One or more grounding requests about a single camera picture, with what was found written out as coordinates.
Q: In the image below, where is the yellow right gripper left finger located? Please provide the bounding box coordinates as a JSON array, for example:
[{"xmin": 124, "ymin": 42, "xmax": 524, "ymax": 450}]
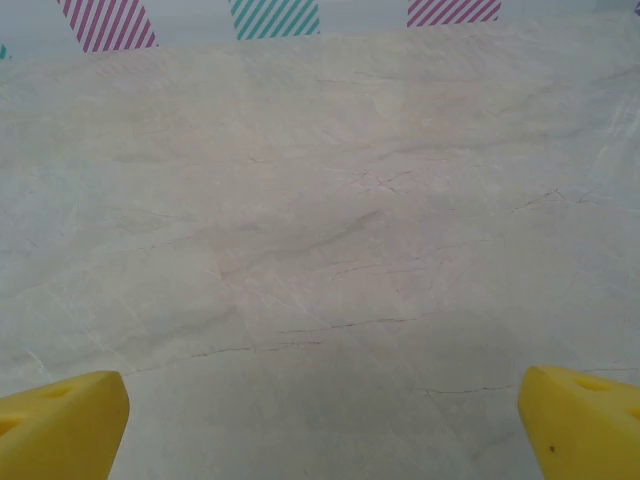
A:
[{"xmin": 0, "ymin": 370, "xmax": 131, "ymax": 480}]

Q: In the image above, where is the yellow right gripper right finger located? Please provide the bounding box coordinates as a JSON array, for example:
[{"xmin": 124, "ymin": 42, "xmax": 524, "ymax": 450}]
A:
[{"xmin": 517, "ymin": 365, "xmax": 640, "ymax": 480}]

